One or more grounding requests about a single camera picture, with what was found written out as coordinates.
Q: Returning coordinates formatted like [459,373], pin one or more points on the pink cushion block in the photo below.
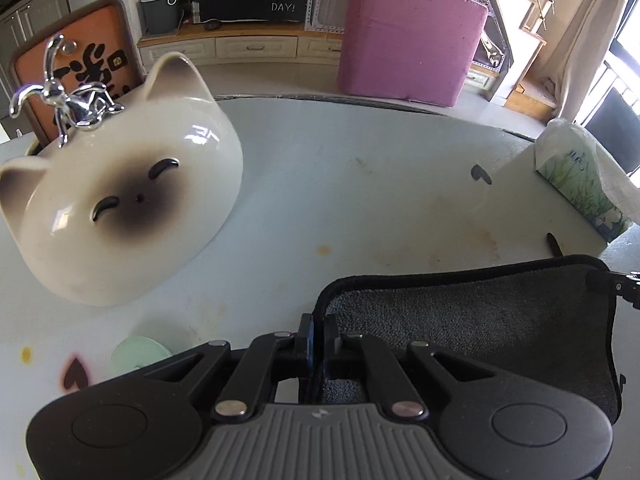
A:
[410,35]

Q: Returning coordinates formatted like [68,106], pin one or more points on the grey bin with red lid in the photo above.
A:
[160,12]

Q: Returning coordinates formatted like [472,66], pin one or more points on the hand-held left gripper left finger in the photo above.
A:
[310,342]

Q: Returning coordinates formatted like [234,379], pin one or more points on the beige curtain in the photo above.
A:
[580,35]

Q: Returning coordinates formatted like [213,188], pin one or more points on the light green disc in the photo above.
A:
[137,355]

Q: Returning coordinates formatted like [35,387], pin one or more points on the white ceramic cat bowl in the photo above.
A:
[125,200]

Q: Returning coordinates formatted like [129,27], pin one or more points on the black chair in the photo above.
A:
[615,130]

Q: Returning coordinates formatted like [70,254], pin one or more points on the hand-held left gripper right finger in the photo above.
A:
[328,342]

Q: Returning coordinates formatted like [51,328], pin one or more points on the white cupboard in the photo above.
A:
[30,25]

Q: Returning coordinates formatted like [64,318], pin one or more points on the wooden drawer cabinet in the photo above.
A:
[240,47]

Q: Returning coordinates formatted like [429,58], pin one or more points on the tissue pack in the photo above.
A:
[580,175]

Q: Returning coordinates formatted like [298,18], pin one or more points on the chrome figurine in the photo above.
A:
[75,102]

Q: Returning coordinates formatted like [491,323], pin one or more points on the dark grey towel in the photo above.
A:
[475,310]

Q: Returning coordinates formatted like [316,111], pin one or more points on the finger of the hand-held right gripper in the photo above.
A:
[618,286]

